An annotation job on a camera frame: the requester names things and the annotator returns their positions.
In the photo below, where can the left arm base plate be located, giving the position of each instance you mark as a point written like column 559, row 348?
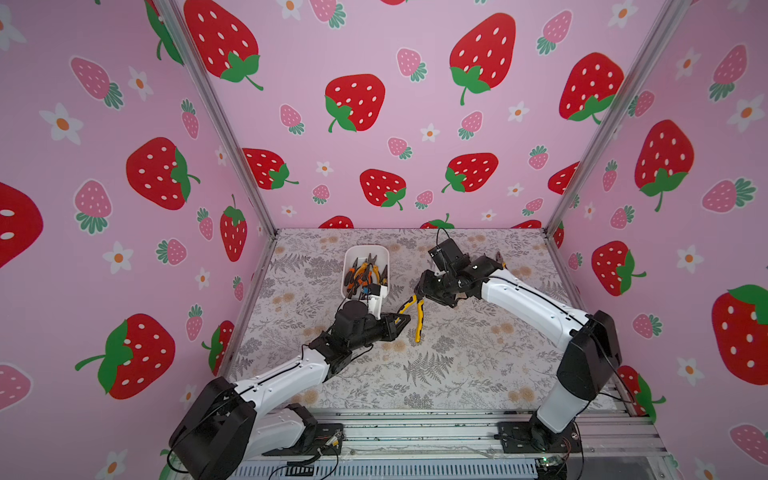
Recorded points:
column 314, row 440

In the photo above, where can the white plastic storage box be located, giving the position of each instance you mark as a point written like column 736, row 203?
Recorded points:
column 364, row 265

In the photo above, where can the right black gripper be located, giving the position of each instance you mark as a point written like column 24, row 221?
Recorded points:
column 429, row 288

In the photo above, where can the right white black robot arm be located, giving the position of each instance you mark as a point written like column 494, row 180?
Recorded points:
column 589, row 343

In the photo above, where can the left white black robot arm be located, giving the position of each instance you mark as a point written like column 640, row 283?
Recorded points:
column 231, row 422

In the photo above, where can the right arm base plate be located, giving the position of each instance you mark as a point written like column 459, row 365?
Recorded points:
column 525, row 437

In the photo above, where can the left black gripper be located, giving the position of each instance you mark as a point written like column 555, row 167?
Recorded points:
column 387, row 327

